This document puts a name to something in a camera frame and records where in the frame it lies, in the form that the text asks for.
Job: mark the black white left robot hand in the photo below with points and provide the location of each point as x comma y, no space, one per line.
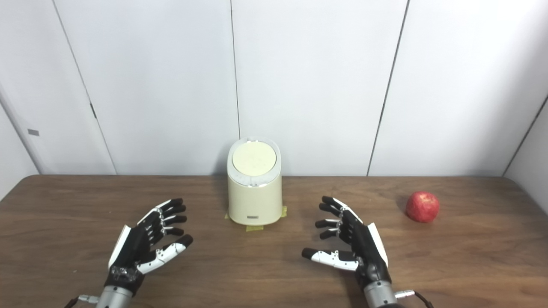
132,248

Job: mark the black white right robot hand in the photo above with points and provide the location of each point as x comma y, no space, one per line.
366,248

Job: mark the red apple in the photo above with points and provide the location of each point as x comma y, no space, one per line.
423,207

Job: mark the cream-colored round bin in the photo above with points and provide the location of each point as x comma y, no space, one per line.
254,201

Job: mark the cream round bin lid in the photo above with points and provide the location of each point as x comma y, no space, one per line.
254,158

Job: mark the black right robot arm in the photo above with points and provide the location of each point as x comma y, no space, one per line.
381,297

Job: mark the black wall panel hinge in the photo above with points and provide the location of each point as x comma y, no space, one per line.
93,111

